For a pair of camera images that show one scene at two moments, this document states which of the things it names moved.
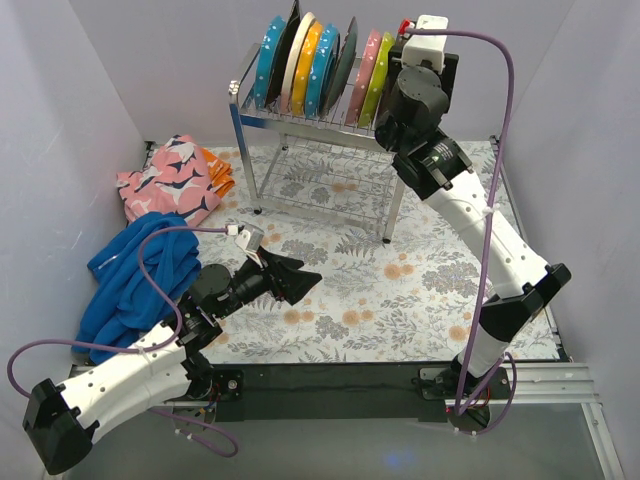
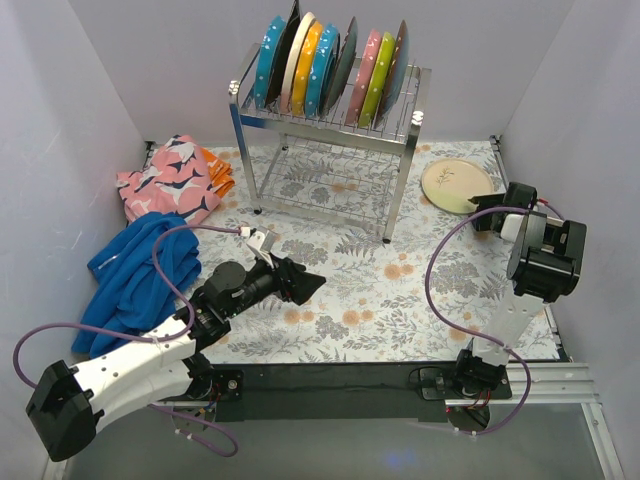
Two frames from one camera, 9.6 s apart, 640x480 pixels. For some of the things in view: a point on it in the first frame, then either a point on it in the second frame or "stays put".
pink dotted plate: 363,77 stays put
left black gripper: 273,280 stays put
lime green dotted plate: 377,80 stays put
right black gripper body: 452,70 to 496,215
